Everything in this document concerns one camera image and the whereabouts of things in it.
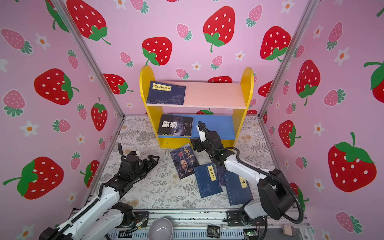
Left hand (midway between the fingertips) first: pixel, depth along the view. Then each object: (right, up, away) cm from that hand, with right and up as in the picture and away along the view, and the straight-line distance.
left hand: (156, 160), depth 83 cm
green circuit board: (+49, -33, -12) cm, 60 cm away
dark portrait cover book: (+15, -2, +11) cm, 19 cm away
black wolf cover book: (+9, +20, +10) cm, 24 cm away
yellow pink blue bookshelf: (+5, +32, +35) cm, 48 cm away
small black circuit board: (+31, -30, -14) cm, 45 cm away
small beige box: (+67, -31, -13) cm, 75 cm away
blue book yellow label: (+46, -16, 0) cm, 49 cm away
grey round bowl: (+6, -30, -12) cm, 33 cm away
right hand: (+22, +13, +1) cm, 26 cm away
